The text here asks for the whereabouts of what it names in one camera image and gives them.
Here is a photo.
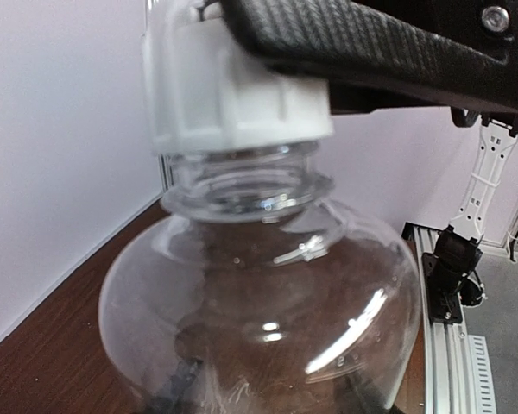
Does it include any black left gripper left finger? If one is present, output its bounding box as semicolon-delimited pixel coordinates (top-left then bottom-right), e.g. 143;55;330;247
143;358;204;413

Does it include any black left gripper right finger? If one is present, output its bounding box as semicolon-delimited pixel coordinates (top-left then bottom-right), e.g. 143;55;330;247
343;375;403;414

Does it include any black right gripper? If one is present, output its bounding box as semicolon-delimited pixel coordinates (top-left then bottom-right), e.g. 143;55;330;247
222;1;518;134

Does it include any small clear plastic bottle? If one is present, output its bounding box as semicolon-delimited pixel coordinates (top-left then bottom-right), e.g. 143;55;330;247
98;142;421;413

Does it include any white flip nozzle cap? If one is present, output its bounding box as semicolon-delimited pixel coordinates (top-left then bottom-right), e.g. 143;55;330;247
142;1;333;155

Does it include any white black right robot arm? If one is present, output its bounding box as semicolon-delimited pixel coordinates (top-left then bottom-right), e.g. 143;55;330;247
221;1;518;242

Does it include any front aluminium frame rail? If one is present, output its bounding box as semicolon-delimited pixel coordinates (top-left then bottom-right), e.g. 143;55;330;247
402;223;496;413

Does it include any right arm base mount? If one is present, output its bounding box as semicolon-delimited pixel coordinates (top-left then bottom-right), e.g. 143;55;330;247
421;225;486;324

